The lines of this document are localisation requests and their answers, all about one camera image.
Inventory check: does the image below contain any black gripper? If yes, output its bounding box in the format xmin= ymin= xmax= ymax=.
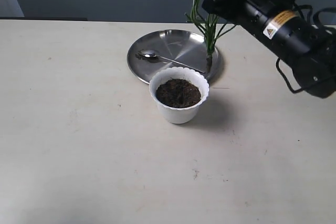
xmin=202 ymin=0 xmax=330 ymax=59

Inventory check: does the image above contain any red artificial flower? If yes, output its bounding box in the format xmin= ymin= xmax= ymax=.
xmin=185 ymin=0 xmax=237 ymax=72

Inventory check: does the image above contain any stainless steel spork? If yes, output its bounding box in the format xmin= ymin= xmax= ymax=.
xmin=138 ymin=49 xmax=204 ymax=73

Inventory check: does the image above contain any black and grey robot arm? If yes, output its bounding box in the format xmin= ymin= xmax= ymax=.
xmin=202 ymin=0 xmax=335 ymax=98

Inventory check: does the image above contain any white scalloped plastic pot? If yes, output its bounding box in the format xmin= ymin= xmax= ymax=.
xmin=149 ymin=67 xmax=209 ymax=124

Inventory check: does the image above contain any dark brown potting soil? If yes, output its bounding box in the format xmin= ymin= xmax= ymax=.
xmin=155 ymin=79 xmax=201 ymax=108

